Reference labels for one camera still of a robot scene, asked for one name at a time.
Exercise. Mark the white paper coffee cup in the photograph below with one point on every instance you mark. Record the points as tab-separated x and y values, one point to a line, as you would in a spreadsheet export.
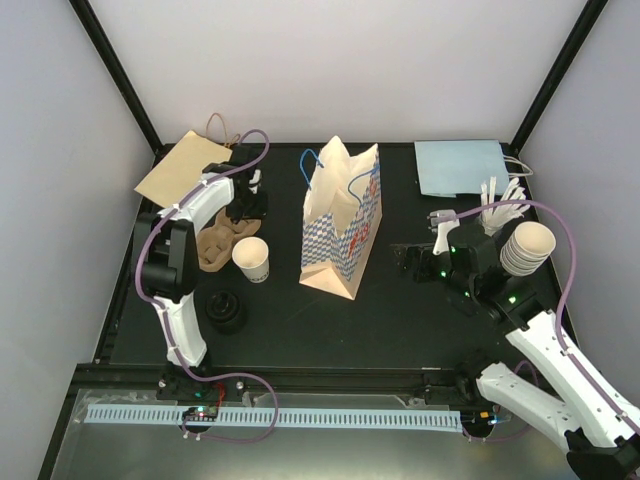
251	256

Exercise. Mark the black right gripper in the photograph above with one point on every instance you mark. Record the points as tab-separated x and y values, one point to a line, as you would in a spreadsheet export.
421	274

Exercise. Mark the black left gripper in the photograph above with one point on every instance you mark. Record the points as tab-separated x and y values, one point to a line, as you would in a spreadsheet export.
258	213

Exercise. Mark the small electronics board left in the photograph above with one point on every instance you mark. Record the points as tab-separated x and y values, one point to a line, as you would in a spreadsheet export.
207	414

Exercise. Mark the small electronics board right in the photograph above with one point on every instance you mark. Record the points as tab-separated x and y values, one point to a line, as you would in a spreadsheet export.
482	419

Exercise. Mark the brown cardboard cup carrier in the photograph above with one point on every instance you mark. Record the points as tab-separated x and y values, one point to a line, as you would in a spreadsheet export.
215	243

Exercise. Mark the light blue paper bag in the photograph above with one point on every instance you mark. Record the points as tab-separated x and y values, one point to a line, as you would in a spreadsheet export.
447	168

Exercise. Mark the left black frame post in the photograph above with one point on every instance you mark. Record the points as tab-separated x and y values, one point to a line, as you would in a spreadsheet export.
104	48

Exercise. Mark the black frame post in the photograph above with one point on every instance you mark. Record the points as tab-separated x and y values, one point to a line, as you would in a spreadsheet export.
104	48
580	31

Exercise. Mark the light blue slotted cable duct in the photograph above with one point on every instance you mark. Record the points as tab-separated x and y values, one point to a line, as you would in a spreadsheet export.
312	418

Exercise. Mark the small electronics board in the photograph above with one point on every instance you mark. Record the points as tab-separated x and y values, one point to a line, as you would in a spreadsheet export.
207	414
482	419

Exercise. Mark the right black frame post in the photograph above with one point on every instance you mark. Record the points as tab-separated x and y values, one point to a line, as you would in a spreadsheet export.
580	31

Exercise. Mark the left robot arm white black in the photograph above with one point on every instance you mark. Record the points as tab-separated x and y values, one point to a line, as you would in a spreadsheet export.
166	271

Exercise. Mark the stack of black lids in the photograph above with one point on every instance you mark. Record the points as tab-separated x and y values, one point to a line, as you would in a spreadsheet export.
226	312

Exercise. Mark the stack of paper cups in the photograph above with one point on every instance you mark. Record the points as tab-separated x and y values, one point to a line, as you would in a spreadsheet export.
527	249

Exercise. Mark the blue checkered paper bag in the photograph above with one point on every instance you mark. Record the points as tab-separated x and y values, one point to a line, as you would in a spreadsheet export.
342	212

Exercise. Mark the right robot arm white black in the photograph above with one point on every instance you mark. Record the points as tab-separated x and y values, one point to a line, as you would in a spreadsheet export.
594	426

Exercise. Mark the brown kraft paper bag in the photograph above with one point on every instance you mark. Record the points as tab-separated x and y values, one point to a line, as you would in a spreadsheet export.
180	169

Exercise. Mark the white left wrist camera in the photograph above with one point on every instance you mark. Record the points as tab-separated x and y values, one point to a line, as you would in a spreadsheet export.
255	182

